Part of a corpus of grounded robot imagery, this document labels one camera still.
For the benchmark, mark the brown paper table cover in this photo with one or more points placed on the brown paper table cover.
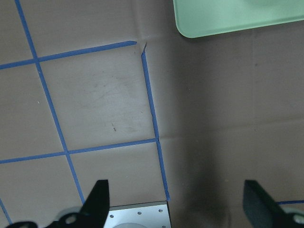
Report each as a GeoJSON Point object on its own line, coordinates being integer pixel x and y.
{"type": "Point", "coordinates": [110, 89]}

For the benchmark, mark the light green plastic tray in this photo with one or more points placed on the light green plastic tray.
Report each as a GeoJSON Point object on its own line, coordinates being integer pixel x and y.
{"type": "Point", "coordinates": [200, 18]}

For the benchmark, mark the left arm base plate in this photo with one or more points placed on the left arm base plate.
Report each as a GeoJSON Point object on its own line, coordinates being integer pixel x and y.
{"type": "Point", "coordinates": [144, 215]}

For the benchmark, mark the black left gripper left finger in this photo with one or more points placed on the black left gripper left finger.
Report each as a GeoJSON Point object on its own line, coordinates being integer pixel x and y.
{"type": "Point", "coordinates": [93, 213]}

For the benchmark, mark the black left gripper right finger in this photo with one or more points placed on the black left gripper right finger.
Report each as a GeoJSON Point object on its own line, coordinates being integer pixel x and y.
{"type": "Point", "coordinates": [263, 212]}

